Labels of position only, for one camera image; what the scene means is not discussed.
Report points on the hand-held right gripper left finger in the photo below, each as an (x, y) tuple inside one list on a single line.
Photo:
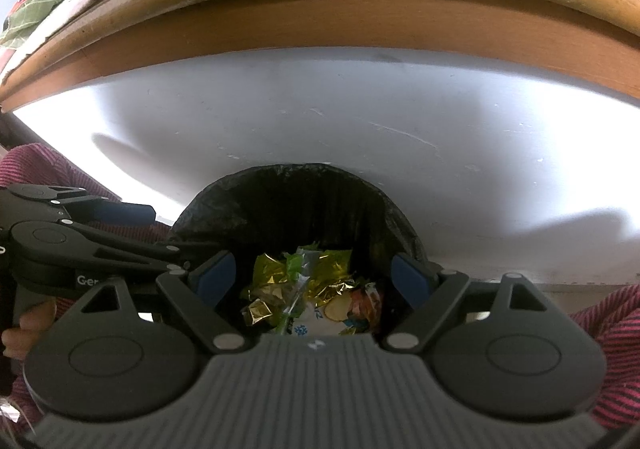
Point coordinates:
[(215, 279)]

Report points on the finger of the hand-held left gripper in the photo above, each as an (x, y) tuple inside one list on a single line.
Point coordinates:
[(130, 254), (125, 214)]

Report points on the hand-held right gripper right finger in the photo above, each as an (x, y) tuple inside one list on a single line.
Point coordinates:
[(407, 279)]

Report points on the yellow foil bag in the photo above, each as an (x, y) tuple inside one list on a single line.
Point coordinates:
[(270, 269)]

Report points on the black waste bin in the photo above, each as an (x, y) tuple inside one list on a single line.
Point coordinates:
[(300, 209)]

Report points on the person's left hand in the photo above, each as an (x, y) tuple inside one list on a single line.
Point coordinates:
[(20, 341)]

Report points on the maroon striped trouser leg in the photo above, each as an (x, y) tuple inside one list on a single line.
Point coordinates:
[(40, 164), (615, 329)]

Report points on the white blue snowflake packet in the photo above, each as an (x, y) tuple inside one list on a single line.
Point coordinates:
[(312, 316)]

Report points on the white table front panel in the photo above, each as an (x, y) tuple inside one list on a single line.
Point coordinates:
[(350, 119)]

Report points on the wooden table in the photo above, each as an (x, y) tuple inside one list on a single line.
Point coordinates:
[(350, 4)]

